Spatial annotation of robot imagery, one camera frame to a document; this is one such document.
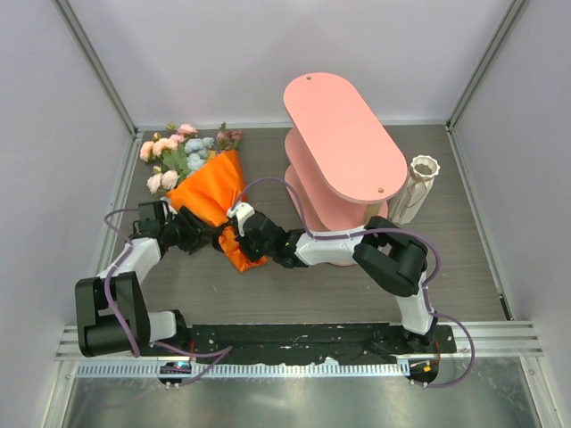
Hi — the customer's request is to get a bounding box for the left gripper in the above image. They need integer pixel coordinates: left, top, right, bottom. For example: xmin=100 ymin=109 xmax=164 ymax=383
xmin=161 ymin=207 xmax=217 ymax=255

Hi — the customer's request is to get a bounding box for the black ribbon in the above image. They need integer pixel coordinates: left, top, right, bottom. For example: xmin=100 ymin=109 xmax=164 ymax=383
xmin=203 ymin=220 xmax=235 ymax=246

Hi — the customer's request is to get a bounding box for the orange flower bouquet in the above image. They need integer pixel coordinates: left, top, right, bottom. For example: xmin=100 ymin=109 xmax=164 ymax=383
xmin=139 ymin=123 xmax=268 ymax=272

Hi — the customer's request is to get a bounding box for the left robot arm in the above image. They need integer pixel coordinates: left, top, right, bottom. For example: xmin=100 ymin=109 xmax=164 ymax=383
xmin=75 ymin=202 xmax=216 ymax=358

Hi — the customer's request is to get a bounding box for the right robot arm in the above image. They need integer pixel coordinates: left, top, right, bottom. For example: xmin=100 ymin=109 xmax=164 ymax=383
xmin=228 ymin=206 xmax=440 ymax=352

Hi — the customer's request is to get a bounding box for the white ribbed ceramic vase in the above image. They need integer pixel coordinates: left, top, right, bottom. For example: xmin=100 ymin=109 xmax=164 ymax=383
xmin=388 ymin=155 xmax=441 ymax=225

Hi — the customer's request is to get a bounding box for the pink three-tier shelf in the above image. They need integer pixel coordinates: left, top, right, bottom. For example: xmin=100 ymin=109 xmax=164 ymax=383
xmin=283 ymin=72 xmax=408 ymax=233

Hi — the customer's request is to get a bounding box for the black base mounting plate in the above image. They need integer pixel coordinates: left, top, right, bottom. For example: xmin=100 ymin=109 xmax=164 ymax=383
xmin=182 ymin=323 xmax=457 ymax=366

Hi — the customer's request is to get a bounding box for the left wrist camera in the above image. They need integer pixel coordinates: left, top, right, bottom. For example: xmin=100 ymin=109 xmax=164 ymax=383
xmin=132 ymin=200 xmax=170 ymax=237

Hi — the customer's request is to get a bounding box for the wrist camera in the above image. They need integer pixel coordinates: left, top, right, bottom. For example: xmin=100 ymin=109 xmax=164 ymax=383
xmin=132 ymin=200 xmax=170 ymax=237
xmin=227 ymin=202 xmax=255 ymax=236

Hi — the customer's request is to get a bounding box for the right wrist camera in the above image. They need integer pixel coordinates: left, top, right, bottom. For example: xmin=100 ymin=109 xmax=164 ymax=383
xmin=227 ymin=202 xmax=255 ymax=236

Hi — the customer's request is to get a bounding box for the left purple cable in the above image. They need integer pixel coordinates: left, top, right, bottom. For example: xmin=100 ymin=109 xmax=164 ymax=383
xmin=103 ymin=207 xmax=233 ymax=387

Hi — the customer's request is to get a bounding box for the purple cable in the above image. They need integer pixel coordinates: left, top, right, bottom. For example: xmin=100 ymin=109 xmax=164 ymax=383
xmin=103 ymin=207 xmax=233 ymax=387
xmin=229 ymin=176 xmax=476 ymax=390

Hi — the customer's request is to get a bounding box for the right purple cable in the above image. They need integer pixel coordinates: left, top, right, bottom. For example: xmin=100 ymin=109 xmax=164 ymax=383
xmin=229 ymin=176 xmax=476 ymax=390

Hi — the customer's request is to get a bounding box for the white slotted cable duct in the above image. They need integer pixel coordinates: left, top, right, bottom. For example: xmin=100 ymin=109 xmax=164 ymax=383
xmin=75 ymin=359 xmax=410 ymax=381

